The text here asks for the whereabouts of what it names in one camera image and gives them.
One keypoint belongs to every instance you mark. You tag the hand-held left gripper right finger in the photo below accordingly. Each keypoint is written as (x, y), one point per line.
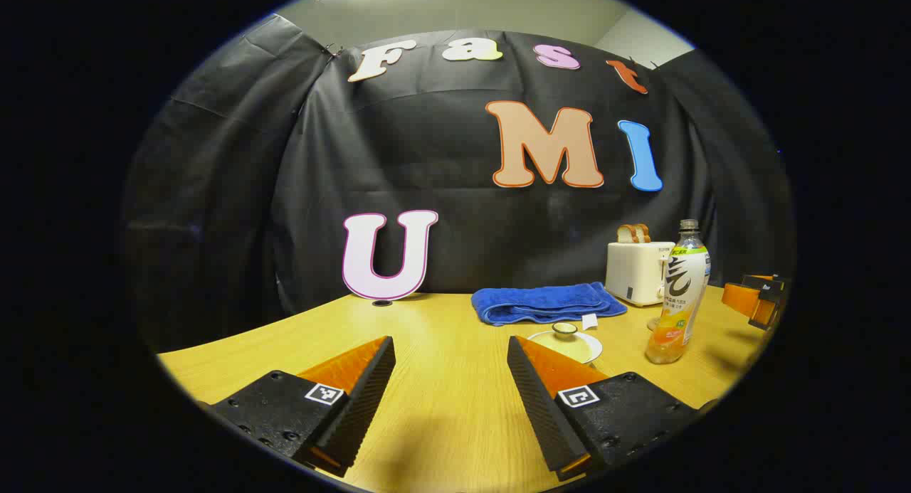
(537, 407)

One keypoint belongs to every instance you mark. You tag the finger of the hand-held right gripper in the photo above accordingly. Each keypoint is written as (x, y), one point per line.
(765, 279)
(744, 299)

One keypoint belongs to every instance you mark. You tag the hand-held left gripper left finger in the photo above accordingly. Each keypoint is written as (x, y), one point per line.
(363, 407)

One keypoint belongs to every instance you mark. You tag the water bottle with white label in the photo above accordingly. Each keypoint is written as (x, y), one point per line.
(676, 294)

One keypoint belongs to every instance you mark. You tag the white teacup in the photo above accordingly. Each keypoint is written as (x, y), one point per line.
(598, 352)

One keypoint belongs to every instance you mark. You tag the blue towel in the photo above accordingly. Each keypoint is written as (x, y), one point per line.
(541, 304)

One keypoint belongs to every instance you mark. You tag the white toaster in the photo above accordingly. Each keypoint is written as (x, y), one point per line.
(630, 272)

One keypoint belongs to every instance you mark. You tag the bread slice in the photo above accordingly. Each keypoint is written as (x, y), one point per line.
(643, 232)
(625, 233)

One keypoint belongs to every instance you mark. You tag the black backdrop cloth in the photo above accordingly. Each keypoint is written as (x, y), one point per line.
(398, 144)

